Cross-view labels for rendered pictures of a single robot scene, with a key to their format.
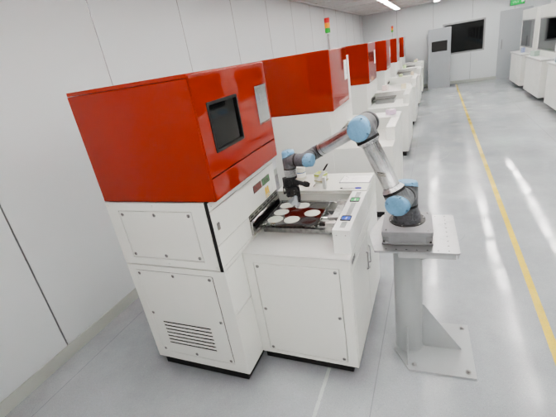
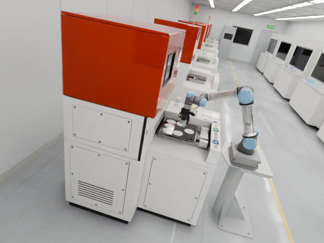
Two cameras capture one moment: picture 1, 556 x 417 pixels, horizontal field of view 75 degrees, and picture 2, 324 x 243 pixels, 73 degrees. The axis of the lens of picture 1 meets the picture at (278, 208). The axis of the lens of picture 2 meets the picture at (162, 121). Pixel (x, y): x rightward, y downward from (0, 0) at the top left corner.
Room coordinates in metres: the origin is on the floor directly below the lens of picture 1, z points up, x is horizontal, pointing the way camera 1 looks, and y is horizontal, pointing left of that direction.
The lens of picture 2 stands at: (0.26, 0.66, 1.92)
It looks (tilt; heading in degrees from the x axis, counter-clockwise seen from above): 26 degrees down; 343
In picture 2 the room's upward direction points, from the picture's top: 11 degrees clockwise
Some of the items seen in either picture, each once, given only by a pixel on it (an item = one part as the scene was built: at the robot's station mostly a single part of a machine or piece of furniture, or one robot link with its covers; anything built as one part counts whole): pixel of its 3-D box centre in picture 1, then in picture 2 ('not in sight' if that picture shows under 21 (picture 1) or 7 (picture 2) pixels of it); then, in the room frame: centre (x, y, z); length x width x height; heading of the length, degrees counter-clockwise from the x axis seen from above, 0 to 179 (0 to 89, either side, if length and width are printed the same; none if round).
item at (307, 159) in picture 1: (305, 159); (200, 101); (1.98, -0.20, 1.27); 0.11 x 0.11 x 0.08; 54
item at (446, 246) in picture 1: (411, 242); (242, 161); (1.77, -0.71, 0.75); 0.45 x 0.44 x 0.13; 67
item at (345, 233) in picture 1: (352, 219); (213, 141); (1.90, -0.42, 0.89); 0.55 x 0.09 x 0.14; 155
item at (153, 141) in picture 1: (186, 128); (130, 59); (2.17, 0.45, 1.52); 0.81 x 0.75 x 0.59; 155
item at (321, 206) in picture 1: (297, 213); (179, 128); (2.11, -0.12, 0.90); 0.34 x 0.34 x 0.01; 65
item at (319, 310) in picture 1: (323, 271); (180, 164); (2.14, -0.25, 0.41); 0.97 x 0.64 x 0.82; 155
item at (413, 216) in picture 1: (406, 211); (246, 144); (1.77, -0.69, 0.95); 0.15 x 0.15 x 0.10
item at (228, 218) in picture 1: (249, 207); (155, 119); (2.04, 0.17, 1.02); 0.82 x 0.03 x 0.40; 155
